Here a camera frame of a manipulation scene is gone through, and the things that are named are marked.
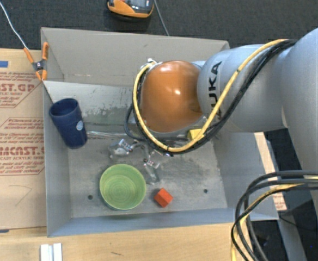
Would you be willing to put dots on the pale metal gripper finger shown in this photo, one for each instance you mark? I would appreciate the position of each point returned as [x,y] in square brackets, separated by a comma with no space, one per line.
[151,170]
[120,149]

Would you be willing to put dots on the green bowl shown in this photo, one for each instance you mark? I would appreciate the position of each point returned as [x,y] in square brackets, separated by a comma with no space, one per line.
[122,187]

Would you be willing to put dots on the grey metal bin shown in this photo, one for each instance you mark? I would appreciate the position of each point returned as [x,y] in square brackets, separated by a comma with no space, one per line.
[186,173]

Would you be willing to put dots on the dark blue cup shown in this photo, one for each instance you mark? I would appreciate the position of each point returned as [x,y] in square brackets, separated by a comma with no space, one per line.
[69,121]

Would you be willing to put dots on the brown cardboard board red print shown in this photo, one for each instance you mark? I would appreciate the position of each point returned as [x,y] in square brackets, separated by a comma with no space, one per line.
[17,194]

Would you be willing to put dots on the red-orange cube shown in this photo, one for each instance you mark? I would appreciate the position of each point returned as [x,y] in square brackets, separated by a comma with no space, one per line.
[163,198]

